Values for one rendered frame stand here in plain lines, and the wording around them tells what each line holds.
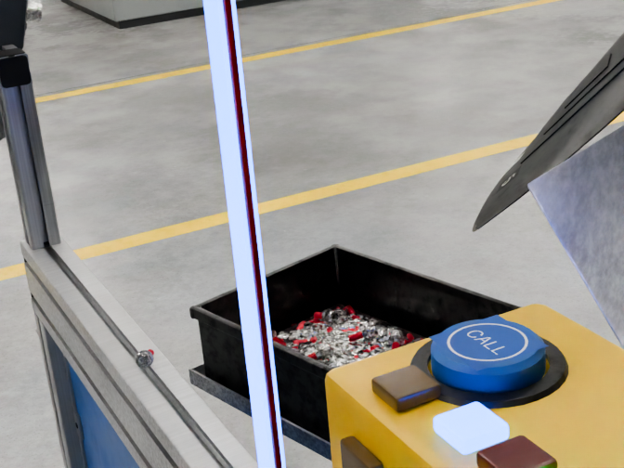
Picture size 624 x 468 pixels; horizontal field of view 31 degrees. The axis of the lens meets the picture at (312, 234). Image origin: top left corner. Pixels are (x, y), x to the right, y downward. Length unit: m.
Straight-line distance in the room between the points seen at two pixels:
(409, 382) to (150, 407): 0.46
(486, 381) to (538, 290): 2.57
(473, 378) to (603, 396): 0.04
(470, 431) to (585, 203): 0.41
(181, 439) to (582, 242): 0.30
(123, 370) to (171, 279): 2.30
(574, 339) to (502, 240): 2.84
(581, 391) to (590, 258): 0.36
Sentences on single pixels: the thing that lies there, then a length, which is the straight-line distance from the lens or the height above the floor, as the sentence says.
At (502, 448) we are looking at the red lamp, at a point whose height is 1.08.
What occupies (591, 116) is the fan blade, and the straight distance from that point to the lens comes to 0.89.
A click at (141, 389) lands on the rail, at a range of 0.85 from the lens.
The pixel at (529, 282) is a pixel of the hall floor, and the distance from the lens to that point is 2.99.
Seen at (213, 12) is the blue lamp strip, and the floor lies 1.16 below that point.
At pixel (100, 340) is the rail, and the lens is 0.93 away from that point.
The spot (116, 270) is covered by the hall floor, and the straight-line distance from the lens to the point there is 3.29.
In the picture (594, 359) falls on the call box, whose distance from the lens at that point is 0.41.
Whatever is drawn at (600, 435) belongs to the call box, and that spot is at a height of 1.07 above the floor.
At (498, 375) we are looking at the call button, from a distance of 0.38.
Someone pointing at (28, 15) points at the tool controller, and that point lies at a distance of 1.18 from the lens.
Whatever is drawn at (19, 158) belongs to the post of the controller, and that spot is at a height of 0.96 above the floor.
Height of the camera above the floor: 1.27
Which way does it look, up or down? 22 degrees down
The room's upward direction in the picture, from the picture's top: 5 degrees counter-clockwise
